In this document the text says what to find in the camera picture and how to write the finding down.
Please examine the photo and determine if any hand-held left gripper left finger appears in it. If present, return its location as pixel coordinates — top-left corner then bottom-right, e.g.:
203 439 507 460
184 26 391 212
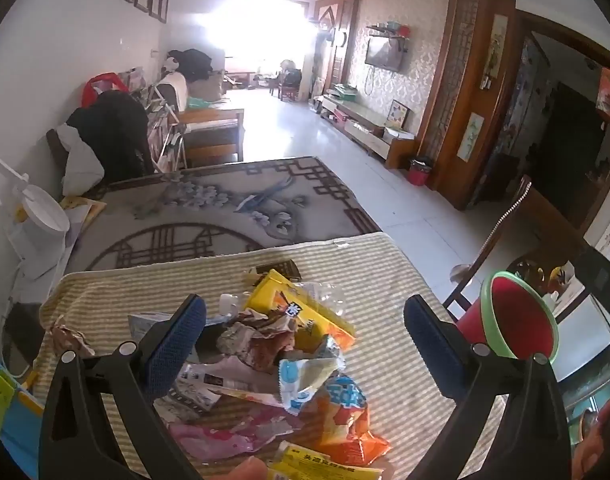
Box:
39 294 207 480

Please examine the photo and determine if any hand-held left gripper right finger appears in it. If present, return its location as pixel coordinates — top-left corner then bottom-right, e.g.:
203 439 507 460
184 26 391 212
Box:
403 295 571 480

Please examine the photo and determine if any red bin with green rim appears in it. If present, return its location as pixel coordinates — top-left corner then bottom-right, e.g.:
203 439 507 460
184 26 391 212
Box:
455 271 560 361

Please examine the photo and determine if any orange snack bag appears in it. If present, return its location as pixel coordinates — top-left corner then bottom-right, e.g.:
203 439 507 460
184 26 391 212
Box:
297 374 392 468

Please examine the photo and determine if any yellow snack wrapper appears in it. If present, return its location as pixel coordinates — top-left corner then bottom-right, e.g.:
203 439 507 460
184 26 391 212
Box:
246 269 357 352

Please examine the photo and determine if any person's left hand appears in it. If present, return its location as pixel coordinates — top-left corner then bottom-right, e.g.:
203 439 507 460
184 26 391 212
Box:
220 455 271 480

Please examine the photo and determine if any person's right hand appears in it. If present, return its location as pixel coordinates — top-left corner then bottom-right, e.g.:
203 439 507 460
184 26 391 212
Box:
572 395 610 480

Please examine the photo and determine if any beige striped cloth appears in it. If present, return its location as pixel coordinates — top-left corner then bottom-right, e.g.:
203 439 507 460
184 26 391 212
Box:
35 232 508 480

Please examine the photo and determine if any brown crumpled paper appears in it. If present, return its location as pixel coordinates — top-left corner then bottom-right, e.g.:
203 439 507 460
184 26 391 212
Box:
219 309 297 376

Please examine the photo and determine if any pink plastic wrapper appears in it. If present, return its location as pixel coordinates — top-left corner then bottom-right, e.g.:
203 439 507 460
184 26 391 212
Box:
169 404 306 462

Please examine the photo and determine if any small crumpled wrapper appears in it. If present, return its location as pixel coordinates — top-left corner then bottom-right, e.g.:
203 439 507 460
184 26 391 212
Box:
51 314 96 357

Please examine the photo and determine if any wooden chair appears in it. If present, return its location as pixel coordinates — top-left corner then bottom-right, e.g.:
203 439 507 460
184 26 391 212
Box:
442 175 536 321

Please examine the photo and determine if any dark flat wrapper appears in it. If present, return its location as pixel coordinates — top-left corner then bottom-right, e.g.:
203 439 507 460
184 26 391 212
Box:
255 259 302 284

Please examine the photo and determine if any blue and white wrapper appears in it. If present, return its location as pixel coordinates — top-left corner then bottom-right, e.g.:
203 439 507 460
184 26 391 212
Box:
279 355 347 416

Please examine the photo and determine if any grey patterned blanket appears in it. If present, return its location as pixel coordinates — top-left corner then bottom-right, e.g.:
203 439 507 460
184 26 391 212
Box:
65 156 383 273

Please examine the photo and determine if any yellow paper sheet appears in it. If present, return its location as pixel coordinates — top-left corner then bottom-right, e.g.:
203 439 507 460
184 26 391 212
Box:
60 195 108 231

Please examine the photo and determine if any yellow printed packet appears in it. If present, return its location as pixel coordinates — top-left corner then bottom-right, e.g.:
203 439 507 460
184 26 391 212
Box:
267 441 386 480

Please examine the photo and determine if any small red floor bin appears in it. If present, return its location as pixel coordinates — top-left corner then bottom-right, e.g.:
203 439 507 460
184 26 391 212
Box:
409 156 433 187

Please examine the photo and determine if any blue box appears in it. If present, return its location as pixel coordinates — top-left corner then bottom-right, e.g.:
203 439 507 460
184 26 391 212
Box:
0 345 46 441

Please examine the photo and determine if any white desk lamp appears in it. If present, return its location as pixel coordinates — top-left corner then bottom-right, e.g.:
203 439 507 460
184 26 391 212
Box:
0 147 70 281

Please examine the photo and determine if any white cloth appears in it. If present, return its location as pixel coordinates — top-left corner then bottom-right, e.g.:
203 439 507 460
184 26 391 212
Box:
59 125 106 196

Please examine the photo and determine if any short scroll picture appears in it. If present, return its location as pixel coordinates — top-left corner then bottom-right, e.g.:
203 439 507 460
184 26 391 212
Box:
457 112 485 161

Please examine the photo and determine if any metal book rack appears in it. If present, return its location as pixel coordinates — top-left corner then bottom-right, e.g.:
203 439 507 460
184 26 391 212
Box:
144 85 187 171

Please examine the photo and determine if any wooden sofa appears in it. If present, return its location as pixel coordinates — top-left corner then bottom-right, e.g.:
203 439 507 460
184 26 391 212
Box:
177 107 246 166

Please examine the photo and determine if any black jacket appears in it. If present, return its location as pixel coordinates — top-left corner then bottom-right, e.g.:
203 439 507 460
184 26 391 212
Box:
67 90 155 181

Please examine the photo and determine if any colourful framed picture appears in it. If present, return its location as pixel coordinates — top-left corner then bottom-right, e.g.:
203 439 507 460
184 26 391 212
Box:
387 100 411 128

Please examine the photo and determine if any wooden television cabinet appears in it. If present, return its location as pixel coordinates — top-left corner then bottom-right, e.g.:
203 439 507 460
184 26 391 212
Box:
319 94 417 168

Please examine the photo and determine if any red bag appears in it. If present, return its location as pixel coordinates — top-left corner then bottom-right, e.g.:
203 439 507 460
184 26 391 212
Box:
81 73 130 108

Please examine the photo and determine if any black cloth pile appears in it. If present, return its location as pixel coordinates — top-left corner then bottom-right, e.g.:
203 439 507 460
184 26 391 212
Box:
167 49 213 81

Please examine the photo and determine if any tall scroll picture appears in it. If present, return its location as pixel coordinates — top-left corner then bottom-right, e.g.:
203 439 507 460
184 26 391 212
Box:
490 15 508 78

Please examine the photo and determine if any wall television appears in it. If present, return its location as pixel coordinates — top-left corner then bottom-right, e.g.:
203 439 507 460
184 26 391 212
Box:
364 37 403 72

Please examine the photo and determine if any red wall decoration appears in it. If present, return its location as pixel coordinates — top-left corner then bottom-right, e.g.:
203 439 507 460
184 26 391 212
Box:
596 67 610 123

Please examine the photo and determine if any wall shelf with bowls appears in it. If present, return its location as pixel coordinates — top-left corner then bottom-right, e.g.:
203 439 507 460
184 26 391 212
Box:
366 22 411 41

